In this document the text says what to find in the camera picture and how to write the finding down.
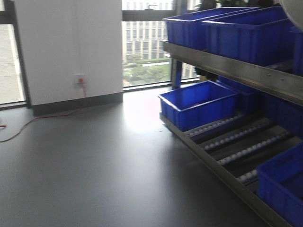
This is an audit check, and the blue crate bottom right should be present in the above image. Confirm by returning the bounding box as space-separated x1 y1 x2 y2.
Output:
257 143 303 227

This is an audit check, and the blue crate under shelf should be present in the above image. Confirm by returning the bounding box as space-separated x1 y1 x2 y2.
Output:
218 76 261 114

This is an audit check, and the blue crate lower shelf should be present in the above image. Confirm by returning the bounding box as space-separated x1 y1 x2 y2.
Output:
158 81 238 131

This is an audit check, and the white wall outlet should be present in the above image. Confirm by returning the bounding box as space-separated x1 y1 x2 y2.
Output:
74 74 85 88

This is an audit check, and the steel flow rack shelf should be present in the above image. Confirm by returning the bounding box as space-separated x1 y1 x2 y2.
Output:
160 41 303 227

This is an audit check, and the blue crate top left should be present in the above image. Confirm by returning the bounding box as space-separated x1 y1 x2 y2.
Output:
163 7 259 50

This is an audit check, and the orange power cable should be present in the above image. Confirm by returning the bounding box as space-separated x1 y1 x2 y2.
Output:
0 79 88 143

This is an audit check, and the blue crate top right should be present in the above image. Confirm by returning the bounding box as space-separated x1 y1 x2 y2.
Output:
202 7 294 66

